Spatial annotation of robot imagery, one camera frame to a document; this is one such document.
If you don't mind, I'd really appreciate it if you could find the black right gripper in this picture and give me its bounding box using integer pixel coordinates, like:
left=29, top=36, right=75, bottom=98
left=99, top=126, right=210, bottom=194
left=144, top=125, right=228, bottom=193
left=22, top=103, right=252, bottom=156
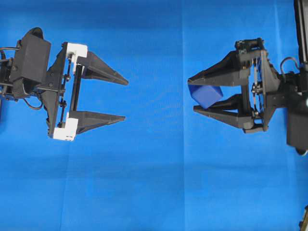
left=187, top=38, right=301, bottom=133

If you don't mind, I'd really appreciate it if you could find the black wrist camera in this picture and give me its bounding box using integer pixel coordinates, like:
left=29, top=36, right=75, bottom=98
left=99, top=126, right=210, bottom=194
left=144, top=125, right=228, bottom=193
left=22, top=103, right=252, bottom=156
left=286, top=93, right=308, bottom=156
left=10, top=27, right=51, bottom=99

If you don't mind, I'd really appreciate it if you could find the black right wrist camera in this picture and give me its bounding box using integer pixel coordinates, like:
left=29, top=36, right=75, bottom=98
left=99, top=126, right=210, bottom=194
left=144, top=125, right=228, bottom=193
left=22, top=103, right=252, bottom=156
left=286, top=93, right=308, bottom=156

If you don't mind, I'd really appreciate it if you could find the blue block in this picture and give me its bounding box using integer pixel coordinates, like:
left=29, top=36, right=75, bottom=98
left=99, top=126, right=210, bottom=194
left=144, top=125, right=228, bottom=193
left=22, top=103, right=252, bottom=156
left=188, top=85, right=223, bottom=109

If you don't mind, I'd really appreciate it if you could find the blue table cloth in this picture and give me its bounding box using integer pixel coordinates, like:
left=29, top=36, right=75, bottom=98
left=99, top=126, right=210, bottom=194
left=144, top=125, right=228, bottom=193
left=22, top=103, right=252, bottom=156
left=0, top=0, right=308, bottom=231

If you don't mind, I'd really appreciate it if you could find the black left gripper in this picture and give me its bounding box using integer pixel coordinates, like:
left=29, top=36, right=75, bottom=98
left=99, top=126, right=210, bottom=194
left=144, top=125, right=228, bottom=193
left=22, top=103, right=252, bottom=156
left=41, top=42, right=128, bottom=141

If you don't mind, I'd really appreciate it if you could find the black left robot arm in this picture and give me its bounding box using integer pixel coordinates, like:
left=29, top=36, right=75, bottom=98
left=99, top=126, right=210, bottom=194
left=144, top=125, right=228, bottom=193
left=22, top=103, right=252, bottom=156
left=0, top=36, right=128, bottom=141

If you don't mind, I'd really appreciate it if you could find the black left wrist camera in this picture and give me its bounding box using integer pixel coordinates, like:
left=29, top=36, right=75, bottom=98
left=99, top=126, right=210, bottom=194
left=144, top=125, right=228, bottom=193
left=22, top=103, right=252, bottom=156
left=10, top=27, right=51, bottom=99

